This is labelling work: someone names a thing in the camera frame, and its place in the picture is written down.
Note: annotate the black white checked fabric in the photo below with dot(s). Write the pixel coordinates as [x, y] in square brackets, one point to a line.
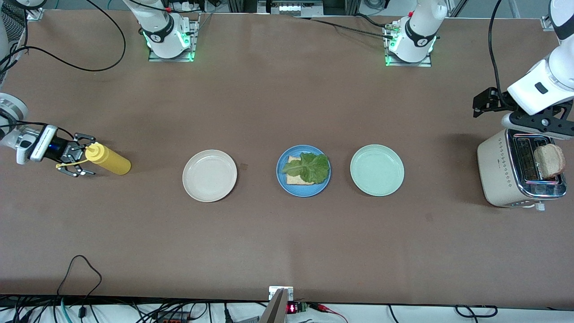
[15, 22]

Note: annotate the aluminium table corner bracket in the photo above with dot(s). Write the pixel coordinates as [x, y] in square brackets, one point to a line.
[546, 23]
[36, 14]

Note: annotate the aluminium arm base plate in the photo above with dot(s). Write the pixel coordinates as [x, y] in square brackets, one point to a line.
[408, 64]
[170, 58]

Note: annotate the green lettuce leaf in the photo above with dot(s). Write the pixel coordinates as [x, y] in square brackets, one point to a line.
[309, 168]

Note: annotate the orange power strip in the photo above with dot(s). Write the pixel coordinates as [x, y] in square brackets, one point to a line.
[172, 319]

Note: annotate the cream chrome toaster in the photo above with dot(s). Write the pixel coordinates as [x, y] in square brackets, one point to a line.
[493, 170]

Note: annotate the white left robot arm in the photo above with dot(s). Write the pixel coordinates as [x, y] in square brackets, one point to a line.
[538, 89]

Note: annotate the beige plate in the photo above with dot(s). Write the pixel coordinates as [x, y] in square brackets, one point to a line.
[208, 177]

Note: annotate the round brown bread slice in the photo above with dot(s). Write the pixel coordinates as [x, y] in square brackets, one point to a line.
[550, 161]

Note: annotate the blue plate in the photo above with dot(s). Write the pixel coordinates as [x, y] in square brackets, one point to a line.
[303, 190]

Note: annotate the pale green plate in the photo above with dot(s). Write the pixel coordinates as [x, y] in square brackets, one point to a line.
[376, 170]

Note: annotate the square toasted bread slice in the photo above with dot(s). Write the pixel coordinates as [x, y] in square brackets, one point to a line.
[293, 180]

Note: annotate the grey metal equipment box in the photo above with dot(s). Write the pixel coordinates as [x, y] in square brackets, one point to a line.
[289, 9]

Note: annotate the red display circuit board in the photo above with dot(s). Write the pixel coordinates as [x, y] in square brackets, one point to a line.
[292, 308]

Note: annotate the grey camera mount pole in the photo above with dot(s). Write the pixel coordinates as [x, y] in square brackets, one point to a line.
[278, 309]

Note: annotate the white mount bracket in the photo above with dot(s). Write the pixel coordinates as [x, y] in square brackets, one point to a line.
[271, 292]

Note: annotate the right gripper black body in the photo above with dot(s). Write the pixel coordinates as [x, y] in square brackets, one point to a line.
[65, 151]

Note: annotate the yellow mustard squeeze bottle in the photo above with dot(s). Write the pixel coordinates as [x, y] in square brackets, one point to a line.
[112, 162]

